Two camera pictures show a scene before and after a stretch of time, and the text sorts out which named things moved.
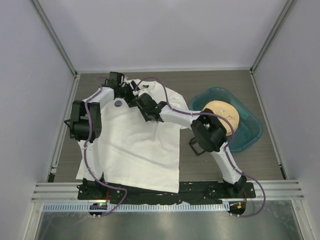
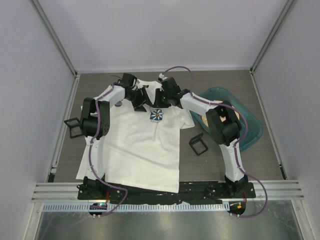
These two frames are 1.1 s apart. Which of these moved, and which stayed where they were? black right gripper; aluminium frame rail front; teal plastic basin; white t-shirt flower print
Moved: black right gripper
Stayed: white t-shirt flower print; aluminium frame rail front; teal plastic basin
